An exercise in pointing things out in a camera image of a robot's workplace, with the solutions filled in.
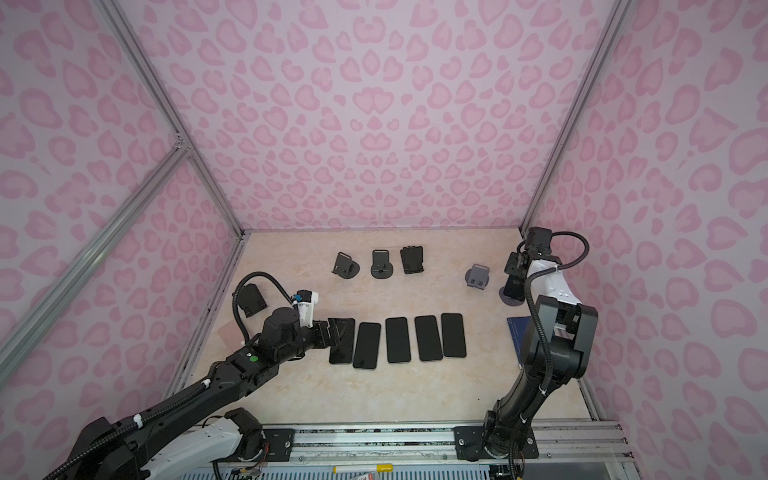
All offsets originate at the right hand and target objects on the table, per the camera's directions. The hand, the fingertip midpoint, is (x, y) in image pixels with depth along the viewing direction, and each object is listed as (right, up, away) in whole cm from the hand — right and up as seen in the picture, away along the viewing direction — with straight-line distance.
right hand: (527, 264), depth 93 cm
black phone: (-50, -24, -3) cm, 55 cm away
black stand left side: (-87, -11, +1) cm, 87 cm away
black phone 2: (-40, -22, -3) cm, 46 cm away
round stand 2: (-58, -1, +10) cm, 59 cm away
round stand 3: (-13, -4, +9) cm, 17 cm away
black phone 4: (-23, -22, 0) cm, 32 cm away
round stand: (-46, -2, +11) cm, 47 cm away
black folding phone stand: (-35, +1, +13) cm, 37 cm away
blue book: (-3, -19, -1) cm, 20 cm away
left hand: (-55, -14, -14) cm, 59 cm away
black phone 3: (-31, -22, -2) cm, 38 cm away
